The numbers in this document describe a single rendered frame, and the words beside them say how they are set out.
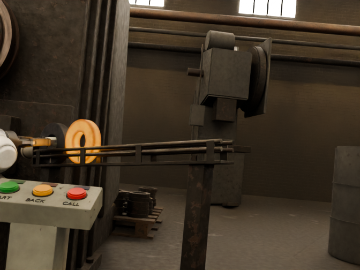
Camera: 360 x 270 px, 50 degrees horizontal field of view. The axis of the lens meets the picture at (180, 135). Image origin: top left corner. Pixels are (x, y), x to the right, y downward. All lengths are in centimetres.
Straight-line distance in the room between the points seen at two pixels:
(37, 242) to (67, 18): 121
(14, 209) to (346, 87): 784
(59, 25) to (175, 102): 597
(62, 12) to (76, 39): 14
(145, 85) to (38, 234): 701
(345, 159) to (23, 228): 273
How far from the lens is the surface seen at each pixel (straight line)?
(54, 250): 88
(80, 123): 138
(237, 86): 576
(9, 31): 178
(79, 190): 88
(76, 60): 182
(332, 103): 824
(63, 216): 85
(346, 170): 327
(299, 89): 807
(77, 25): 186
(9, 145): 113
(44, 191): 89
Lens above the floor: 71
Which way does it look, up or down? 3 degrees up
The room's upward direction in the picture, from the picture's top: 5 degrees clockwise
